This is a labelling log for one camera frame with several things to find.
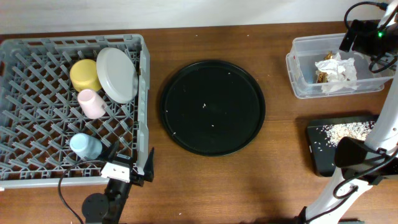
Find grey plate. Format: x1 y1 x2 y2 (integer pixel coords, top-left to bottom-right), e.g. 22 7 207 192
96 47 138 104

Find grey plastic dishwasher rack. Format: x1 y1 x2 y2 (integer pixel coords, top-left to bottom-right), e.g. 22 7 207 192
1 34 150 190

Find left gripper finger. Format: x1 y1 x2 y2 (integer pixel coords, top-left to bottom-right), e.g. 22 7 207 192
98 140 119 162
144 148 155 182

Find yellow bowl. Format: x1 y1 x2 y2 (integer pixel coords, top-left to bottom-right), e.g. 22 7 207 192
70 59 102 92

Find pink cup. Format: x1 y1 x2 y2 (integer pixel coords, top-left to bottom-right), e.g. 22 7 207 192
77 89 106 119

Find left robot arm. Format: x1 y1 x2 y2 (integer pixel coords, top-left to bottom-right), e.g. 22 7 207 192
81 142 154 224

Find round black tray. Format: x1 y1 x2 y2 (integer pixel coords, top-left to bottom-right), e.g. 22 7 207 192
159 60 266 157

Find white napkin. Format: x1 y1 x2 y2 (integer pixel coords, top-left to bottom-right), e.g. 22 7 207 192
315 52 358 93

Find clear plastic bin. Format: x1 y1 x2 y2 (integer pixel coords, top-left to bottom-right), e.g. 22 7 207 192
285 33 395 99

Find light blue cup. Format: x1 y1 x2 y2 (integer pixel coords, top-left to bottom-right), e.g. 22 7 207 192
70 133 103 161

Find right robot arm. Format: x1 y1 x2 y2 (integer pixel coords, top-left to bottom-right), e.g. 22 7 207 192
294 1 397 223

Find food scraps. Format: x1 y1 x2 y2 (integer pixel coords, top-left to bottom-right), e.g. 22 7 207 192
315 121 376 147

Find black rectangular bin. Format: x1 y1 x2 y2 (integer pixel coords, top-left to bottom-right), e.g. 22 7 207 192
306 115 378 177

